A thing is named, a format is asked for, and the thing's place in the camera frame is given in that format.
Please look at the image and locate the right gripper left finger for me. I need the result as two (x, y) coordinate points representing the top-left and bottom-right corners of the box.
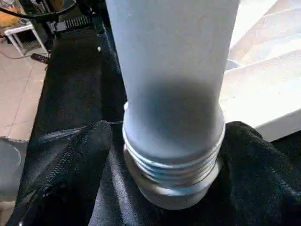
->
(6, 120), (114, 226)

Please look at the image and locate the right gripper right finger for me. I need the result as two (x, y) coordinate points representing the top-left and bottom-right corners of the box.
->
(207, 121), (301, 226)

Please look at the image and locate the white plastic table top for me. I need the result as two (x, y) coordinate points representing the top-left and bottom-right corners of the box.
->
(123, 0), (301, 210)

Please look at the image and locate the white plastic table leg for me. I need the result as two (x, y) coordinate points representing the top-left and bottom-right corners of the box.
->
(105, 0), (241, 186)

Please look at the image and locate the black work mat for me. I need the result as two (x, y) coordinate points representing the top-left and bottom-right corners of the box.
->
(14, 12), (301, 226)

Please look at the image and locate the small white frame stool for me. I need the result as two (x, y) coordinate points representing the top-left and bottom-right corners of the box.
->
(2, 21), (49, 57)

